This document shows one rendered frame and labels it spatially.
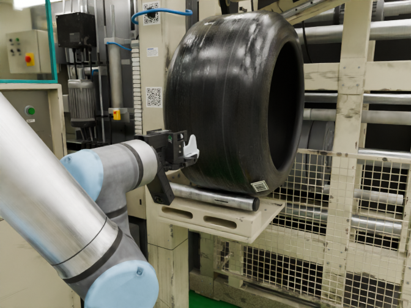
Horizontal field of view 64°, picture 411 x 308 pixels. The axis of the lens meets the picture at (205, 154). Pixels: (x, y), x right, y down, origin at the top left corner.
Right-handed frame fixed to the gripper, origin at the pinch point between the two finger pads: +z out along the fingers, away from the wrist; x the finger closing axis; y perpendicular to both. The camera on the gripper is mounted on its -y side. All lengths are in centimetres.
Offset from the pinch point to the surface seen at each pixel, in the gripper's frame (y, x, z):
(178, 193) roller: -19.9, 19.3, 21.4
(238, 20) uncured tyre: 34.5, -1.9, 21.1
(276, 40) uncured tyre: 28.8, -12.4, 23.7
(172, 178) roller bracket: -16.7, 25.7, 27.0
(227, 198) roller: -18.5, 0.7, 21.6
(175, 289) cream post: -66, 29, 31
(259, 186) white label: -12.0, -10.5, 18.9
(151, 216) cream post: -35, 38, 29
